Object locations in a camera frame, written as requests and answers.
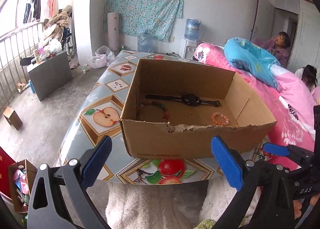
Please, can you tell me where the pink rolled mat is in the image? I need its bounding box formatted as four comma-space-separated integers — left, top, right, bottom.
107, 12, 120, 55

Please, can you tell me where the grey cabinet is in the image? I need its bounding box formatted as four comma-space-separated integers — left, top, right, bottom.
27, 51, 73, 102

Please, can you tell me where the turquoise blanket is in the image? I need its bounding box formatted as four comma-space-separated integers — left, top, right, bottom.
223, 37, 280, 90

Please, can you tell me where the brown cardboard box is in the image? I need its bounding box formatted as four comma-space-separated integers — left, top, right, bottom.
120, 59, 277, 159

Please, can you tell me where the pink floral quilt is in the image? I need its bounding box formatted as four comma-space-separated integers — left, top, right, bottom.
192, 42, 320, 172

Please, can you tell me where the white water dispenser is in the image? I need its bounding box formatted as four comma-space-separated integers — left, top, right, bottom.
178, 38, 199, 59

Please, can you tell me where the right hand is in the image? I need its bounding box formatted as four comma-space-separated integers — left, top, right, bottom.
292, 193, 320, 220

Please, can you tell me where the colourful glass bead bracelet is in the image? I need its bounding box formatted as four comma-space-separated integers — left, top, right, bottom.
137, 100, 171, 123

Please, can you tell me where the black wrist watch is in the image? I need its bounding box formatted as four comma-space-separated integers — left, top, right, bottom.
145, 93, 221, 107

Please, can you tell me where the white plastic bag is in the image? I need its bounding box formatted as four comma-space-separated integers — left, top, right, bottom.
87, 46, 116, 69

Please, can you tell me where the white fluffy towel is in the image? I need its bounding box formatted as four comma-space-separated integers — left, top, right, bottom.
105, 176, 261, 229

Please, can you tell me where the small cardboard box on floor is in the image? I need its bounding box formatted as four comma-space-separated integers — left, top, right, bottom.
3, 107, 23, 130

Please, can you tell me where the blue water bottle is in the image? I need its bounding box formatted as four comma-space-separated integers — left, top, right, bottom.
184, 18, 201, 42

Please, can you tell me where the woman in purple jacket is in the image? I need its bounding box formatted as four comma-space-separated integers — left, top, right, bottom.
253, 32, 291, 68

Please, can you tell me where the open box with clutter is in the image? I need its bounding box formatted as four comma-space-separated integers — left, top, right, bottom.
8, 159, 37, 214

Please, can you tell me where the fruit pattern tablecloth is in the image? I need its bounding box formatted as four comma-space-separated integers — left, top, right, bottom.
56, 51, 222, 186

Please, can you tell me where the empty water jug on floor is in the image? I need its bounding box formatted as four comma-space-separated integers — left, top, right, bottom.
137, 31, 153, 53

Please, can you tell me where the pink orange bead bracelet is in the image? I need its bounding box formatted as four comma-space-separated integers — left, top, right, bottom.
211, 111, 230, 127

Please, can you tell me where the floral turquoise wall cloth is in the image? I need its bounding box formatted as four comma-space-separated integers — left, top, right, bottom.
104, 0, 184, 42

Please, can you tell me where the child with dark hair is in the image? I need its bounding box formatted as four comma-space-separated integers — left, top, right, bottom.
295, 65, 317, 92

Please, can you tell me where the metal balcony railing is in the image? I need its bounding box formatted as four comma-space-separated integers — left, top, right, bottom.
1, 21, 43, 111

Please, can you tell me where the red bag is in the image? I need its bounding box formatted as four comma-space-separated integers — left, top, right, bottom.
0, 148, 15, 199

